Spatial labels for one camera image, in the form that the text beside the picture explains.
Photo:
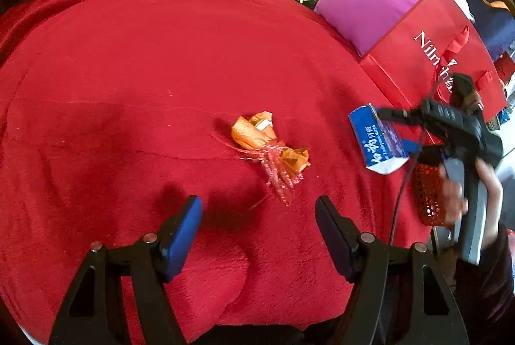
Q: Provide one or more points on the person's right forearm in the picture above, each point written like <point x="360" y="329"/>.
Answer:
<point x="489" y="288"/>

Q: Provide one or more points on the red mesh basket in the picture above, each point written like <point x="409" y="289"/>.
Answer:
<point x="428" y="196"/>

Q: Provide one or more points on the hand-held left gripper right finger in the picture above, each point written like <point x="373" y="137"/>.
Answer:
<point x="334" y="241"/>

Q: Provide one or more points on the person's right hand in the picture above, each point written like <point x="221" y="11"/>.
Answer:
<point x="494" y="200"/>

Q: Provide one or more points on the red paper gift bag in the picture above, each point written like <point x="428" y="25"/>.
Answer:
<point x="402" y="59"/>

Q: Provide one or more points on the red fleece blanket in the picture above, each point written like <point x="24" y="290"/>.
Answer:
<point x="120" y="87"/>

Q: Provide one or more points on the magenta pillow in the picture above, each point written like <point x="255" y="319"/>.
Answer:
<point x="368" y="2"/>

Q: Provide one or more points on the blue toothpaste box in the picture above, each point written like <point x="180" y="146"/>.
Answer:
<point x="372" y="139"/>

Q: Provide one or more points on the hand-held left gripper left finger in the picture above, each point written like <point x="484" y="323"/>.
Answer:
<point x="183" y="236"/>

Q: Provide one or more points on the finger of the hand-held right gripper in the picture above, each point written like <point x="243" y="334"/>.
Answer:
<point x="402" y="115"/>
<point x="414" y="148"/>

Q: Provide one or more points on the dark red box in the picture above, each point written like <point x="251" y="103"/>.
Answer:
<point x="506" y="69"/>

